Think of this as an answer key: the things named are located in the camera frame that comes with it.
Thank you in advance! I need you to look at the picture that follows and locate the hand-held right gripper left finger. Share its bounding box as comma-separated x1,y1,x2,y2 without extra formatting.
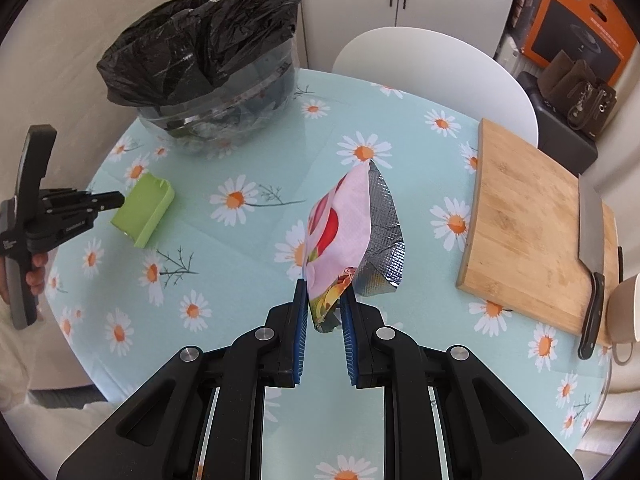
56,277,308,480

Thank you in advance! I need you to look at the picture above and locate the clear plastic trash bin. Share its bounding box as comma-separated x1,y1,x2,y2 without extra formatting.
137,42,300,158

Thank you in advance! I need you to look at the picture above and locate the pink snack packet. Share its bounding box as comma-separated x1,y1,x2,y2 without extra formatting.
302,160,406,334

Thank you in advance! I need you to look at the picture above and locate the wooden cutting board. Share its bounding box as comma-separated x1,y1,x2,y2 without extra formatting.
456,118,622,337

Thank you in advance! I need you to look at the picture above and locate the dark printed cardboard box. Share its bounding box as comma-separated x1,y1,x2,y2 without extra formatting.
502,0,551,53

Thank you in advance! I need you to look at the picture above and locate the green paper carton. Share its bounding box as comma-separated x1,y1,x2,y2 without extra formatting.
110,172,176,250

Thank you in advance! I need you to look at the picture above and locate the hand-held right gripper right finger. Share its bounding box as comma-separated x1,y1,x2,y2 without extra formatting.
340,290,585,480

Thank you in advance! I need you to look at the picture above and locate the person's white clothing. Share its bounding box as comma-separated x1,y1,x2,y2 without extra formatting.
0,305,117,417

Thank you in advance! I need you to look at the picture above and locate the daisy print tablecloth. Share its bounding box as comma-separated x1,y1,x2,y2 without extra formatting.
47,67,615,480

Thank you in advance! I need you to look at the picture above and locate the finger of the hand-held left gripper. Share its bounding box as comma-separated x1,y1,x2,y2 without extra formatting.
42,187,124,211
30,210,99,251

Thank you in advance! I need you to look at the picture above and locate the orange cardboard box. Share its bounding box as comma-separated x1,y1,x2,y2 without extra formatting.
520,0,640,86

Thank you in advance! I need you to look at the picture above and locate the brown handbag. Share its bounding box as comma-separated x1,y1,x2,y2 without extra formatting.
542,50,619,142

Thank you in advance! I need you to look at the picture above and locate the beige mug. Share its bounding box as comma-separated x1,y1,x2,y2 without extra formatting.
604,274,640,366

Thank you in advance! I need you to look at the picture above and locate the dark grey stool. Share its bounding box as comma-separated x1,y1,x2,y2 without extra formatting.
517,71,599,177

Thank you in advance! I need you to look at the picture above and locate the black trash bag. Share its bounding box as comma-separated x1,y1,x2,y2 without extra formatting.
96,0,307,108

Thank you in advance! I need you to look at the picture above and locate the white chair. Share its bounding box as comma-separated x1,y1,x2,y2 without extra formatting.
331,26,540,149

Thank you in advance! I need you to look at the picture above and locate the person's left hand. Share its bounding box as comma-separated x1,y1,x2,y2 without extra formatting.
25,251,49,297

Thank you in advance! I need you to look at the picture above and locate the kitchen cleaver knife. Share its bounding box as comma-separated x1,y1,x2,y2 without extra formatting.
577,174,610,361

